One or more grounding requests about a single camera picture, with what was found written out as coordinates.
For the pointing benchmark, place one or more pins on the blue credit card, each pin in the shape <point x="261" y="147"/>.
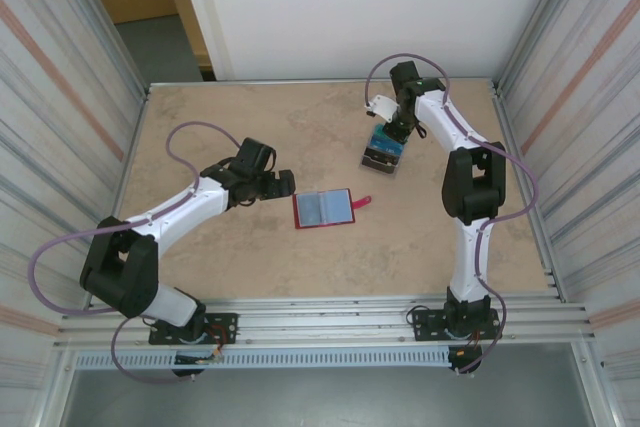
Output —
<point x="390" y="148"/>

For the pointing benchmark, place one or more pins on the red card holder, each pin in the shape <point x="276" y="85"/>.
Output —
<point x="325" y="207"/>

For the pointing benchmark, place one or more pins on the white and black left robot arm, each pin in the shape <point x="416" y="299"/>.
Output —
<point x="175" y="209"/>

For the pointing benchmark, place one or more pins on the black credit card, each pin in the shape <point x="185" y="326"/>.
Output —
<point x="377" y="163"/>

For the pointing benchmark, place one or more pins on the translucent corrugated side panel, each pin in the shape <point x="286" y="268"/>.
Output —
<point x="590" y="122"/>
<point x="50" y="122"/>

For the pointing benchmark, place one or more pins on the small circuit board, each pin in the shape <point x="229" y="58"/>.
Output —
<point x="195" y="359"/>

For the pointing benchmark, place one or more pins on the aluminium rail frame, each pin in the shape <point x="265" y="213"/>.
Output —
<point x="325" y="312"/>

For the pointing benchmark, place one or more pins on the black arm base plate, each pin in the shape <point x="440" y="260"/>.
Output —
<point x="227" y="319"/>
<point x="425" y="322"/>

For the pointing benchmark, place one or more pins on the white door frame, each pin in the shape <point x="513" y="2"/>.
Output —
<point x="210" y="22"/>

